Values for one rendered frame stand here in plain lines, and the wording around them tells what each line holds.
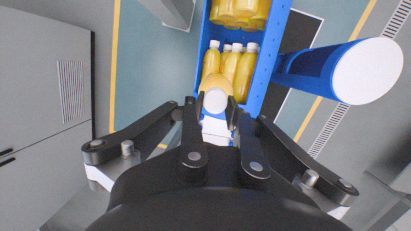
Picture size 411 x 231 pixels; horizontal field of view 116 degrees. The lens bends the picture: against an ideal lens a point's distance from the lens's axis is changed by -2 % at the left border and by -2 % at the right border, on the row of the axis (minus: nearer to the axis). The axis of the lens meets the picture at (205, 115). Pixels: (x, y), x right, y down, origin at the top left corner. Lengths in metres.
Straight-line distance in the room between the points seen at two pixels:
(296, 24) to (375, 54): 0.95
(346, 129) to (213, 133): 1.98
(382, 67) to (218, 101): 0.81
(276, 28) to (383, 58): 0.55
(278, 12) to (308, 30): 1.29
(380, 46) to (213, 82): 0.77
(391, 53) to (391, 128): 2.03
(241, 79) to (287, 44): 1.20
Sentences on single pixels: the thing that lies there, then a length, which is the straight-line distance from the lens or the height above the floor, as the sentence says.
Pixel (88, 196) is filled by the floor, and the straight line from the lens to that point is 3.66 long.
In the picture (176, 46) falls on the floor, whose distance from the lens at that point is 1.73.
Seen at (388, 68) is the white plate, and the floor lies 1.04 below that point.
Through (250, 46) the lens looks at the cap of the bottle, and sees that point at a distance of 0.54.
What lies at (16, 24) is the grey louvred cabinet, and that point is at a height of 0.71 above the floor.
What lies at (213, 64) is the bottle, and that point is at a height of 1.08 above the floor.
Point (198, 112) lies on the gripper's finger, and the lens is 0.16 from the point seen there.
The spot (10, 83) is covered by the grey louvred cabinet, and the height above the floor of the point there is 0.80.
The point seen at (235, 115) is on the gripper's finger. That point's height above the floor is 1.51.
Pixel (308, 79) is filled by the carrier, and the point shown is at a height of 0.86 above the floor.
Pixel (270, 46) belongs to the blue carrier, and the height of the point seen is 1.21.
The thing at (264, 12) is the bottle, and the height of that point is 1.16.
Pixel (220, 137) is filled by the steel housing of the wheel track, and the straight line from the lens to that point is 0.84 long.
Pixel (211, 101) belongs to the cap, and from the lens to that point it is 0.21.
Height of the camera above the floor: 1.66
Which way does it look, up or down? 70 degrees down
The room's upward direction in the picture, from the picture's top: 169 degrees counter-clockwise
